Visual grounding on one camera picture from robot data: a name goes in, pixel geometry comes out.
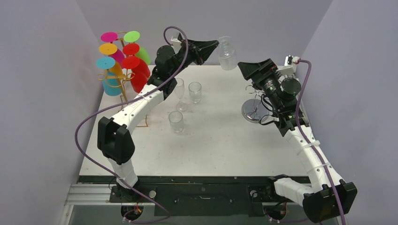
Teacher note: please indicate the chrome round glass rack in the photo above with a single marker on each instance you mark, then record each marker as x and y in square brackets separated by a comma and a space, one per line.
[253, 110]

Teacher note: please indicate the red lower plastic wine glass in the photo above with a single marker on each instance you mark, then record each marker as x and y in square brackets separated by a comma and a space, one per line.
[138, 81]

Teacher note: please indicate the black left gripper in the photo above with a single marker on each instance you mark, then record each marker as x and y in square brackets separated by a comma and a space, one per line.
[205, 48]

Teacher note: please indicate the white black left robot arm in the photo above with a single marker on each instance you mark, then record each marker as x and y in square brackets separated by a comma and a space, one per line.
[114, 134]

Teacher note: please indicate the gold wire glass rack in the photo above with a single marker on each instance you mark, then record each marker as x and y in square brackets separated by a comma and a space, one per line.
[125, 78]

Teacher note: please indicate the orange plastic wine glass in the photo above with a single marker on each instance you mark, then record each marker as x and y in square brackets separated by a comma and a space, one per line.
[108, 63]

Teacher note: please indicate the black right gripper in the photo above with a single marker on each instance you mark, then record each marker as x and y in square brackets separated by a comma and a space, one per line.
[261, 75]

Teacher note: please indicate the magenta plastic wine glass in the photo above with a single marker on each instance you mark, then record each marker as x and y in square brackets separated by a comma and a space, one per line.
[109, 48]

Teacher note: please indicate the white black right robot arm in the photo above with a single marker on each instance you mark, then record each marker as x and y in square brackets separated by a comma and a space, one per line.
[328, 195]

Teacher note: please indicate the green plastic wine glass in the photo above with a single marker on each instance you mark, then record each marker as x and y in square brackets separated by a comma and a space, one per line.
[134, 49]

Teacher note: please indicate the cyan plastic wine glass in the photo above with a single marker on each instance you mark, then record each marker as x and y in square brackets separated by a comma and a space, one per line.
[111, 83]

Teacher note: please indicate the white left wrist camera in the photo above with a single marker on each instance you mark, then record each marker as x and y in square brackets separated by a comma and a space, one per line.
[176, 42]

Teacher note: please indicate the red upper plastic wine glass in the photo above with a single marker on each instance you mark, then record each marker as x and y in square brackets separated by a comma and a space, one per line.
[136, 65]

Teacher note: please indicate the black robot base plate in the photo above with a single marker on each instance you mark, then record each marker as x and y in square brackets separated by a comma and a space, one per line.
[194, 195]

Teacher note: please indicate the red plastic wine glass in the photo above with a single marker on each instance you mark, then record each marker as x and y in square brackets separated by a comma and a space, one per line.
[136, 65]
[138, 81]

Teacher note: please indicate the clear champagne flute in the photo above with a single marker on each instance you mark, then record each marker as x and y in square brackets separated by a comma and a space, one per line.
[179, 91]

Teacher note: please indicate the clear glass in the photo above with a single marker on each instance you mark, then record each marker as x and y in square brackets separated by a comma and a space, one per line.
[195, 92]
[176, 121]
[227, 53]

